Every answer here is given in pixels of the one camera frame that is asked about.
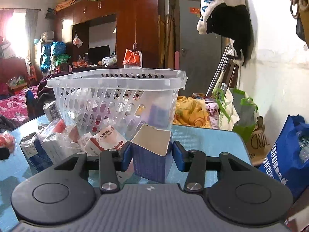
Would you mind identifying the blue box with grey flap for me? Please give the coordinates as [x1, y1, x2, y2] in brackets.
[130, 124, 173, 183]

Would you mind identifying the white red welcome box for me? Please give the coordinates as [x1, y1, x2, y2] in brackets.
[84, 125, 127, 156]

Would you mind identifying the yellow orange blanket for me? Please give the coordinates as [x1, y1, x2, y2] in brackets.
[173, 96, 211, 129]

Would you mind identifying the white wrapped box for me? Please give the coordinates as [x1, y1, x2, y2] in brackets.
[41, 132, 82, 165]

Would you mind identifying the clear plastic basket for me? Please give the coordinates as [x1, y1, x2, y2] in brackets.
[47, 69, 188, 139]

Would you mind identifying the green white tote bag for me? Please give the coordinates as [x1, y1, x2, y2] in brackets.
[213, 88, 258, 142]

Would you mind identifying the blue shopping bag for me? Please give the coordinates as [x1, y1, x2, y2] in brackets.
[259, 115, 308, 200]

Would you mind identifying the orange white plastic bag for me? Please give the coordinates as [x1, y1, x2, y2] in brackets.
[123, 49, 143, 69]

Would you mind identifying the grey metal door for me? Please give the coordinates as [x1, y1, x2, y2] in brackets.
[169, 0, 225, 97]

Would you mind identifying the black hanging garment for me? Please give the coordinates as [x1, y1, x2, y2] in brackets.
[207, 5, 251, 61]

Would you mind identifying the dark red wooden wardrobe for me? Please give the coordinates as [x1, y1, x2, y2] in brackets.
[54, 0, 165, 68]

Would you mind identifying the brown hanging bag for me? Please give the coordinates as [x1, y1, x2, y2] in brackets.
[297, 0, 308, 46]

